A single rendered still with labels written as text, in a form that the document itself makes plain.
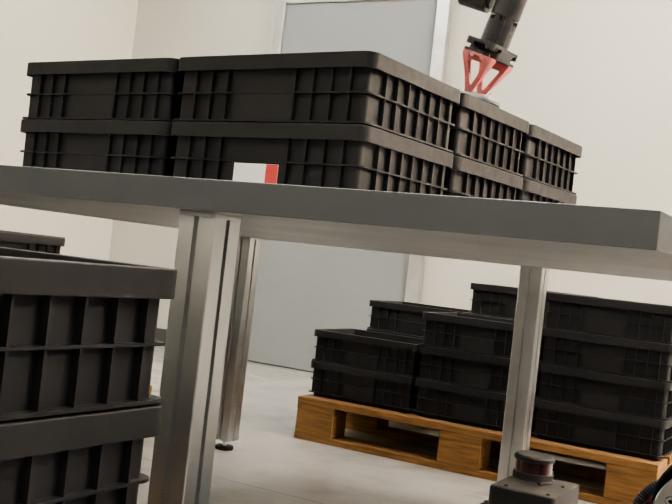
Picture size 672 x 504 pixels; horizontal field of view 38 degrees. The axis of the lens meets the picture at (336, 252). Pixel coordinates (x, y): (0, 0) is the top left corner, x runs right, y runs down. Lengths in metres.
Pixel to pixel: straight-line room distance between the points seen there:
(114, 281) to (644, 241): 0.53
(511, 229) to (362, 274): 4.16
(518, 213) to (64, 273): 0.52
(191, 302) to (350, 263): 3.95
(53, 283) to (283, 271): 4.76
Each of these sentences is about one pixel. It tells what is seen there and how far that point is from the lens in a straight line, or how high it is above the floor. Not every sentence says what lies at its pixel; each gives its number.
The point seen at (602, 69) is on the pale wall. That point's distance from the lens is 4.91.
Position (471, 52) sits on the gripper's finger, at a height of 1.04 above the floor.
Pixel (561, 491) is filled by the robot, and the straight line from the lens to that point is 1.68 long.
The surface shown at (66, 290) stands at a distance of 0.70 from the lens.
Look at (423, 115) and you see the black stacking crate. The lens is 1.61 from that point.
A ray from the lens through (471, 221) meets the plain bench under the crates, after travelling 1.06.
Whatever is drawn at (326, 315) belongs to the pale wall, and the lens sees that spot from 5.29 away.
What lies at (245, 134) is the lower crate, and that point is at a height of 0.80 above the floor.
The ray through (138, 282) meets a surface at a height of 0.58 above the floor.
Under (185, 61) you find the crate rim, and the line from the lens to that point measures 1.69.
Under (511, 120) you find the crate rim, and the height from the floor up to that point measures 0.92.
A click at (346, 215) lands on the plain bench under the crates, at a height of 0.67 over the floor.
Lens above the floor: 0.61
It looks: 1 degrees up
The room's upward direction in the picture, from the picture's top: 6 degrees clockwise
